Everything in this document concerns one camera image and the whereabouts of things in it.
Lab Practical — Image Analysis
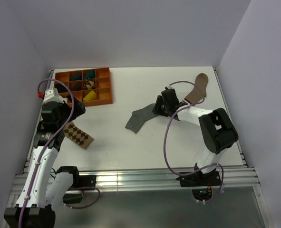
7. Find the purple cable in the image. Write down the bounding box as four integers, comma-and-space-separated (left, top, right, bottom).
18, 79, 101, 228
163, 81, 224, 203

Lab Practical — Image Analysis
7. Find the yellow rolled sock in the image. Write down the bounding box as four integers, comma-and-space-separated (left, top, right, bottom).
83, 91, 97, 102

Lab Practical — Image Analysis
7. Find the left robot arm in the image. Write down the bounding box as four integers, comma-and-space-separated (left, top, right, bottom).
4, 94, 85, 228

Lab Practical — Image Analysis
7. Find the tan sock maroon striped cuff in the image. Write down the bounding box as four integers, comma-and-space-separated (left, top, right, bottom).
184, 73, 209, 105

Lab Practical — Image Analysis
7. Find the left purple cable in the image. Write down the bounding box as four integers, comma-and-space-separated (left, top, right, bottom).
18, 79, 101, 228

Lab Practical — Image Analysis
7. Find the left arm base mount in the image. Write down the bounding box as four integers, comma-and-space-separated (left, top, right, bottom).
63, 175, 97, 205

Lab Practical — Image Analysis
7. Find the tan argyle sock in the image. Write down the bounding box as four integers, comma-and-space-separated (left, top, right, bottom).
64, 122, 94, 149

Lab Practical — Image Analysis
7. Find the brown argyle rolled sock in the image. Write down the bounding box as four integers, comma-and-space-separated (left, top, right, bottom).
83, 79, 96, 90

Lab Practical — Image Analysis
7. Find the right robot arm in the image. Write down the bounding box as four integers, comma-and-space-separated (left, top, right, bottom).
152, 89, 239, 185

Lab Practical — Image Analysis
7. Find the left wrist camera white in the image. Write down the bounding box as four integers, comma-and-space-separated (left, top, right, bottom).
37, 88, 68, 104

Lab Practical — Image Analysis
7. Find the black sock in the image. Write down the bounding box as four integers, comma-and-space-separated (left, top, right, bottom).
54, 84, 68, 93

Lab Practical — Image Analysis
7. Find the orange compartment tray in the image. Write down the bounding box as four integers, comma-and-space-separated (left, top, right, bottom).
53, 68, 113, 106

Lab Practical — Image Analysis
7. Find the dark brown rolled sock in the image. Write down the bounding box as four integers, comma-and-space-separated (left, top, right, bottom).
69, 81, 82, 91

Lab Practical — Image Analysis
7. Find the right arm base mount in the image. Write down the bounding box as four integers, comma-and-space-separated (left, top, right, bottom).
175, 164, 223, 187

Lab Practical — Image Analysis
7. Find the grey sock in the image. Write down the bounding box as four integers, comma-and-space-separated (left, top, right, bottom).
125, 104, 157, 133

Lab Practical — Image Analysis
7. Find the dark blue rolled sock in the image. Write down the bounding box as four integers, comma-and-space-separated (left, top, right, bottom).
69, 72, 82, 81

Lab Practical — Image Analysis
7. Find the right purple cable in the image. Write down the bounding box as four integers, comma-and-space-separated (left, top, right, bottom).
163, 81, 224, 203

